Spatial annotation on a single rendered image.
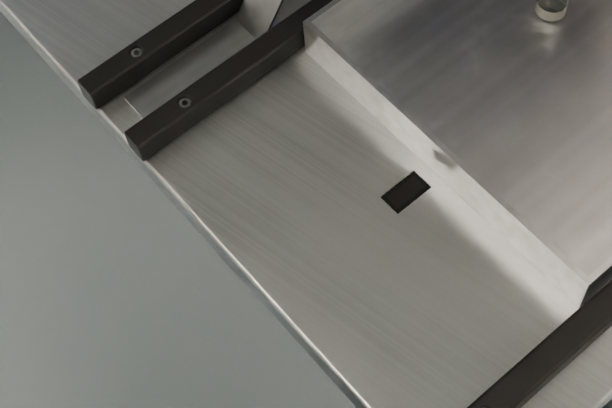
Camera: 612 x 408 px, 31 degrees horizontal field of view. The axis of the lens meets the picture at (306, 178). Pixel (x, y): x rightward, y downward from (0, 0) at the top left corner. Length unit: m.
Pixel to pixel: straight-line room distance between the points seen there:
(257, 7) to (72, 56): 0.14
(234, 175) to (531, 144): 0.20
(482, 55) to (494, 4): 0.05
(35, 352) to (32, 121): 0.41
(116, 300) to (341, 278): 1.02
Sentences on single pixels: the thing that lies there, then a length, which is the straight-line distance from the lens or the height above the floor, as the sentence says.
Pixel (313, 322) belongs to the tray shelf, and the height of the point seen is 0.88.
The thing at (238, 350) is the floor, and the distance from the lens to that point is 1.62.
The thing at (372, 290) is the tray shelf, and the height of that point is 0.88.
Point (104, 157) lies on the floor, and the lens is 1.80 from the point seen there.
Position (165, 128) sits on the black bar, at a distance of 0.73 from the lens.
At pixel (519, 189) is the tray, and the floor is 0.88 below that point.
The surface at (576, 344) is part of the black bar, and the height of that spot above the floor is 0.90.
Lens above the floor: 1.51
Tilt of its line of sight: 61 degrees down
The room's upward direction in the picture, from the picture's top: 6 degrees counter-clockwise
